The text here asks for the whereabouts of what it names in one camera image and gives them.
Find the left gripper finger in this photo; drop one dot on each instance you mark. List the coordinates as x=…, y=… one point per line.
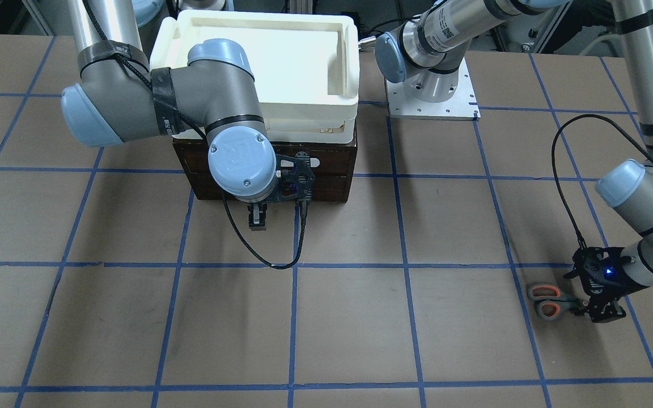
x=606, y=308
x=580, y=307

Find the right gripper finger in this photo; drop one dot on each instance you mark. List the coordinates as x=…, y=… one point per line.
x=257, y=224

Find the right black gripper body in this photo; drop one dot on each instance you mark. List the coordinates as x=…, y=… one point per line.
x=257, y=216

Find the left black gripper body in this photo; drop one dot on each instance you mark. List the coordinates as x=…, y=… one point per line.
x=602, y=306

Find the grey orange scissors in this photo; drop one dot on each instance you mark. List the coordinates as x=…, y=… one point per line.
x=550, y=301

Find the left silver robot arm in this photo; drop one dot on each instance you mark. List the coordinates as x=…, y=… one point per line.
x=431, y=49

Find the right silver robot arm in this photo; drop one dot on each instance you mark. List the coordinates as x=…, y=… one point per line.
x=120, y=98

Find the dark wooden drawer cabinet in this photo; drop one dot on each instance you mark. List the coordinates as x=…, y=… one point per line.
x=333, y=175

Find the white plastic tray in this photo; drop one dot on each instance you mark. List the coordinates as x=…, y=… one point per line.
x=306, y=66

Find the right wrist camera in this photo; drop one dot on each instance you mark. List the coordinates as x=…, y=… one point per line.
x=293, y=183

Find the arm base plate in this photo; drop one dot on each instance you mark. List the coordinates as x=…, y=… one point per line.
x=433, y=96

